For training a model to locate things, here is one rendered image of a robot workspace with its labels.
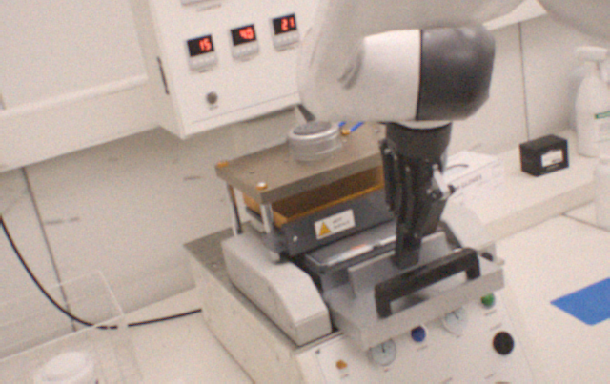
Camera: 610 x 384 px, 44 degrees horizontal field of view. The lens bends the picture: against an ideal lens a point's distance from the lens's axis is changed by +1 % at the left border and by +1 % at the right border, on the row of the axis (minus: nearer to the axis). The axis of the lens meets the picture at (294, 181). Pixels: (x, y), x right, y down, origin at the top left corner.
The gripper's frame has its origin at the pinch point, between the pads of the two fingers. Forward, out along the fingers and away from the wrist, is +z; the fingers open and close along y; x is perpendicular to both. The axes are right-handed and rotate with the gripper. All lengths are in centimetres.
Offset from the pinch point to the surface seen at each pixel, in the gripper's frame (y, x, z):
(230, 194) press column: -28.0, -13.6, 6.4
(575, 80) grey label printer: -56, 89, 31
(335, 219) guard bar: -11.4, -4.2, 2.7
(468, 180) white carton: -39, 44, 33
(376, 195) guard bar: -12.0, 2.8, 1.6
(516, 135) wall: -59, 76, 45
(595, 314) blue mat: 4.5, 35.5, 27.9
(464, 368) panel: 9.0, 4.6, 17.8
